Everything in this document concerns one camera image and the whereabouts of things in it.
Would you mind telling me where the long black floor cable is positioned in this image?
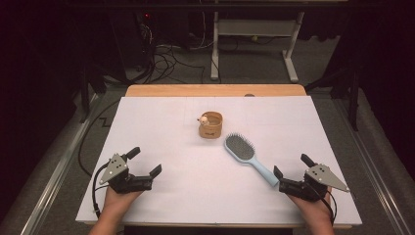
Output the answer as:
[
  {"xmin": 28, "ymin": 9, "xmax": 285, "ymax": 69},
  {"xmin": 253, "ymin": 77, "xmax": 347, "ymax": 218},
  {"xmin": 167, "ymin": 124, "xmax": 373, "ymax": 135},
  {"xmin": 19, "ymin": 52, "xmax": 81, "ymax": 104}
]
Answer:
[{"xmin": 77, "ymin": 99, "xmax": 122, "ymax": 177}]

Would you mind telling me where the tan cup with bear figure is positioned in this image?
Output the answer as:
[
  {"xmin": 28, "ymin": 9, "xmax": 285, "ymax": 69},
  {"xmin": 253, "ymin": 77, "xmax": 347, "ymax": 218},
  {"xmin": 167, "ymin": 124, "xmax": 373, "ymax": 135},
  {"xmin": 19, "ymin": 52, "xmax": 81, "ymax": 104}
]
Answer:
[{"xmin": 197, "ymin": 111, "xmax": 223, "ymax": 139}]

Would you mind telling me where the dark computer tower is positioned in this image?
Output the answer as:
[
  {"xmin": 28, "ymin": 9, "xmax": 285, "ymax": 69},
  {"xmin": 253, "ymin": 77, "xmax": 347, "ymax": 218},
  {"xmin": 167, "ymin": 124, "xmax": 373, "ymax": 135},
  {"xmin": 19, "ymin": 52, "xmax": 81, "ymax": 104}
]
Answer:
[{"xmin": 129, "ymin": 9, "xmax": 159, "ymax": 73}]

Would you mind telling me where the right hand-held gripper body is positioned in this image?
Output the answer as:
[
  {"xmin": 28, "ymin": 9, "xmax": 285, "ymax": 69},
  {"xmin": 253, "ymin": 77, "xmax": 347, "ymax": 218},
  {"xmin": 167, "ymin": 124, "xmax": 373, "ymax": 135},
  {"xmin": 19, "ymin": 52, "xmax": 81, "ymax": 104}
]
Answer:
[{"xmin": 278, "ymin": 164, "xmax": 350, "ymax": 202}]

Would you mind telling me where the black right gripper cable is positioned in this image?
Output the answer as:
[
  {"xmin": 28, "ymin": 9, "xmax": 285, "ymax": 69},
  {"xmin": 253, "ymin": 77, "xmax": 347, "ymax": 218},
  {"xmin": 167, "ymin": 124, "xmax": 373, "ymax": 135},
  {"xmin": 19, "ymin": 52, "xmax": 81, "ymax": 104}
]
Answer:
[{"xmin": 321, "ymin": 189, "xmax": 338, "ymax": 227}]

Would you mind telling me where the light blue hairbrush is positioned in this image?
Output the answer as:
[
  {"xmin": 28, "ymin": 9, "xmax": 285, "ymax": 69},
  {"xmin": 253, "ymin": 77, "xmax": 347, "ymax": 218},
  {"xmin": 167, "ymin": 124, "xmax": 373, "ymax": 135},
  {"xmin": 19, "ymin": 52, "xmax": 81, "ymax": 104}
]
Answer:
[{"xmin": 223, "ymin": 132, "xmax": 280, "ymax": 188}]

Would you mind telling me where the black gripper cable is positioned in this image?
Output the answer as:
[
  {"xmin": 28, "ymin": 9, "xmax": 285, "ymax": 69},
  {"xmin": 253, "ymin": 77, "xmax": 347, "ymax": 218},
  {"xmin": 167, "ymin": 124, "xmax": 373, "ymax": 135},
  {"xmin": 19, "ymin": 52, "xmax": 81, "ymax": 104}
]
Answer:
[
  {"xmin": 91, "ymin": 162, "xmax": 112, "ymax": 219},
  {"xmin": 321, "ymin": 189, "xmax": 338, "ymax": 227}
]

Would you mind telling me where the black stand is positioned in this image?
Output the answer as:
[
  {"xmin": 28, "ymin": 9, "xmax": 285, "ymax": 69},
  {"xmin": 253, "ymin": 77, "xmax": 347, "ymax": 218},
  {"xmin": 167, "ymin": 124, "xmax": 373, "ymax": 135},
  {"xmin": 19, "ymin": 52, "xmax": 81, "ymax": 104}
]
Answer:
[
  {"xmin": 79, "ymin": 62, "xmax": 108, "ymax": 124},
  {"xmin": 304, "ymin": 65, "xmax": 362, "ymax": 132}
]

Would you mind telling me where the aluminium floor rail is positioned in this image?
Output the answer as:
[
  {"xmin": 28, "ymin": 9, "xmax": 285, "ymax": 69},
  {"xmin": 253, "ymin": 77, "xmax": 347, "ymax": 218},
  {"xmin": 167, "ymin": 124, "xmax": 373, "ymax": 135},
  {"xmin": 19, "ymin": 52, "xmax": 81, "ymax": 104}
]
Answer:
[
  {"xmin": 19, "ymin": 93, "xmax": 100, "ymax": 235},
  {"xmin": 332, "ymin": 97, "xmax": 415, "ymax": 235}
]

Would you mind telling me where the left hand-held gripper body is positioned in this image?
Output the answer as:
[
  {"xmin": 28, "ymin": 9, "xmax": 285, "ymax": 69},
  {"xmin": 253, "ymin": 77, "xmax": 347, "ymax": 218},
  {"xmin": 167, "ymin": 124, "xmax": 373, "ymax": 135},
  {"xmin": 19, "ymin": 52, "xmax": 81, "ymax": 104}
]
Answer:
[{"xmin": 99, "ymin": 153, "xmax": 155, "ymax": 195}]

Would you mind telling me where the person's left hand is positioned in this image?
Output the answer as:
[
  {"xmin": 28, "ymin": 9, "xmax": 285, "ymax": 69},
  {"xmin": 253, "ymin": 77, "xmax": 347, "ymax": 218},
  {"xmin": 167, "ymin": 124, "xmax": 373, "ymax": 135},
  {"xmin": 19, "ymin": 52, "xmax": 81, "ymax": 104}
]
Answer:
[{"xmin": 103, "ymin": 186, "xmax": 143, "ymax": 216}]

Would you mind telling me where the bundle of floor cables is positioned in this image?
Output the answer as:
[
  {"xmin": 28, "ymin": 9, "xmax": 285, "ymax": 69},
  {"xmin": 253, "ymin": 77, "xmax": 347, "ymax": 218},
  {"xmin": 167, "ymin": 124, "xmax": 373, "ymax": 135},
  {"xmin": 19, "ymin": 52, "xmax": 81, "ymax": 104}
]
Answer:
[{"xmin": 140, "ymin": 42, "xmax": 209, "ymax": 84}]

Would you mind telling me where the white metal stand frame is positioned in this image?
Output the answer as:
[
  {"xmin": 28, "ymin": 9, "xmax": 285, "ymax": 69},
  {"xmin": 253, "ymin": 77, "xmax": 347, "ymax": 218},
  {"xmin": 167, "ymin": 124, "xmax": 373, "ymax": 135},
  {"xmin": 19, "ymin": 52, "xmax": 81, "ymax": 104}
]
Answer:
[{"xmin": 209, "ymin": 11, "xmax": 306, "ymax": 84}]

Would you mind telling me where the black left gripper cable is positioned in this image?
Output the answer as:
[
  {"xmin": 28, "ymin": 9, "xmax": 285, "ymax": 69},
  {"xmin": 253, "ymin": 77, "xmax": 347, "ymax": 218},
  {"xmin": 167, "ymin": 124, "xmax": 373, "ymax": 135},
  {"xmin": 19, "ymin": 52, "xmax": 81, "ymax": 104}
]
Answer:
[{"xmin": 91, "ymin": 162, "xmax": 112, "ymax": 219}]

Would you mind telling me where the wooden table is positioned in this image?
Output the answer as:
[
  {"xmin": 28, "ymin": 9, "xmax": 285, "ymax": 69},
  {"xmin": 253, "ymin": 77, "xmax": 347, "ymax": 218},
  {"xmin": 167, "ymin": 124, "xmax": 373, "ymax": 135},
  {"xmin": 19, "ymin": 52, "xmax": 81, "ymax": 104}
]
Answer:
[{"xmin": 83, "ymin": 83, "xmax": 353, "ymax": 229}]

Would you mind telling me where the person's right hand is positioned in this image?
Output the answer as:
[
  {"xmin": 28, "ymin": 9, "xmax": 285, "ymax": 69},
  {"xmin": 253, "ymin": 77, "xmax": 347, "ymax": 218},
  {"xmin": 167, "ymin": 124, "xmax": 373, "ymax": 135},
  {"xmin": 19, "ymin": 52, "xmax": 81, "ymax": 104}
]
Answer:
[{"xmin": 288, "ymin": 187, "xmax": 334, "ymax": 225}]

